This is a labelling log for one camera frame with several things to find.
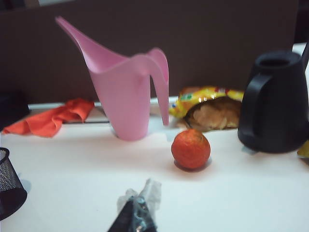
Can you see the brown desk partition panel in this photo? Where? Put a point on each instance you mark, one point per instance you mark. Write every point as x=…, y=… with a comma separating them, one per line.
x=205, y=36

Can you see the orange fruit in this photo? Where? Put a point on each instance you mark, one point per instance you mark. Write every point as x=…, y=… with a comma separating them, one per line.
x=190, y=148

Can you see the yellow snack bag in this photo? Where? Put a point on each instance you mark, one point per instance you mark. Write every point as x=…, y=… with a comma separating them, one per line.
x=193, y=96

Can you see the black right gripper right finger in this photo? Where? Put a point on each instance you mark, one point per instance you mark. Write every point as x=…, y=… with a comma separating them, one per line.
x=144, y=222

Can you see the yellow packet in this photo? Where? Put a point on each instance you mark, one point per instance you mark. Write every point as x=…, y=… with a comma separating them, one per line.
x=304, y=149

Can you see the black plastic box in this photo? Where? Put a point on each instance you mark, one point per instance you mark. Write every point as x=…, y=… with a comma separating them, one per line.
x=12, y=108

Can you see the black mesh pen holder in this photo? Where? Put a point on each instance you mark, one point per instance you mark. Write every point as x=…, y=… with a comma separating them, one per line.
x=9, y=193

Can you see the black kettle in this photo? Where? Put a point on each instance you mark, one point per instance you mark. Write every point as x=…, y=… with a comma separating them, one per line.
x=272, y=108

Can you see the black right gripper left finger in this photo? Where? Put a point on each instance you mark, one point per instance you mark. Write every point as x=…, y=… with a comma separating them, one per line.
x=123, y=222

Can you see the pink plastic watering can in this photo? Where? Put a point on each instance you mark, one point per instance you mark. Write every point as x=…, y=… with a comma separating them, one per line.
x=120, y=96

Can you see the orange cloth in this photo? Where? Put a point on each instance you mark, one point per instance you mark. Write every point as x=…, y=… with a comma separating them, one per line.
x=48, y=118

